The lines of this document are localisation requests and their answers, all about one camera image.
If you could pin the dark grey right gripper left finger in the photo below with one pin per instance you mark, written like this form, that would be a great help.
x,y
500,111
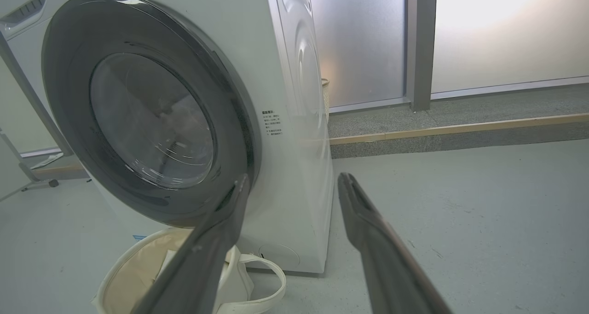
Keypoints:
x,y
202,268

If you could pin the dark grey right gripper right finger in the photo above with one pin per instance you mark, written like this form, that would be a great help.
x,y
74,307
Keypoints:
x,y
386,268

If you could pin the black round glass washer door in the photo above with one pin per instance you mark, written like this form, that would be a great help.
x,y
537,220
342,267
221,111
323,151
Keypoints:
x,y
152,120

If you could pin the white front-load washing machine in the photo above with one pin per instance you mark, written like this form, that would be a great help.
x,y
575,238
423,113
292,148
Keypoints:
x,y
294,189

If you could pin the cream canvas laundry basket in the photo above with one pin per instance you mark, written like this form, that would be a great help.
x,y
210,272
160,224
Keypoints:
x,y
133,272

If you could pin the blue energy label sticker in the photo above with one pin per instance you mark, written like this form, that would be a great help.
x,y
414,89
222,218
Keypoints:
x,y
139,236

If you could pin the round white filter cover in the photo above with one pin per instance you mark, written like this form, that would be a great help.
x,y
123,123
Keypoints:
x,y
280,256

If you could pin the wooden floor edge strip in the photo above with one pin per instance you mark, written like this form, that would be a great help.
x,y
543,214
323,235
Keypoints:
x,y
460,129

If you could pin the white detergent drawer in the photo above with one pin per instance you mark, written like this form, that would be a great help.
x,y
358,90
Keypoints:
x,y
25,11

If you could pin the grey window frame pillar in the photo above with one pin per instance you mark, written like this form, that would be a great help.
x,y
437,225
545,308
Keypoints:
x,y
421,47

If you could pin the grey metal frame stand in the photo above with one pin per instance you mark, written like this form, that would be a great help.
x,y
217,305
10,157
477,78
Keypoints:
x,y
33,97

